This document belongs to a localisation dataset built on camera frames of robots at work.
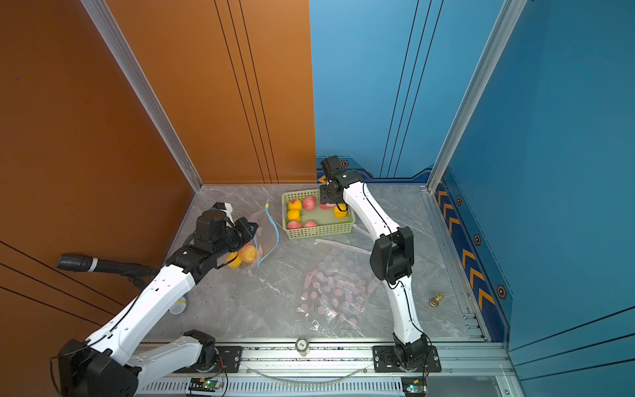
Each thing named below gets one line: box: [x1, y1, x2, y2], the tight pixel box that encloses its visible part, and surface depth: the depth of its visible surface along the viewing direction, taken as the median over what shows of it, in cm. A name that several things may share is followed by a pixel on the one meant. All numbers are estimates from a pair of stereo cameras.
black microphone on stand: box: [56, 253, 160, 289], surface depth 64 cm
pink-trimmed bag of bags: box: [296, 239, 381, 338], surface depth 87 cm
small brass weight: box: [429, 292, 445, 308], surface depth 84 cm
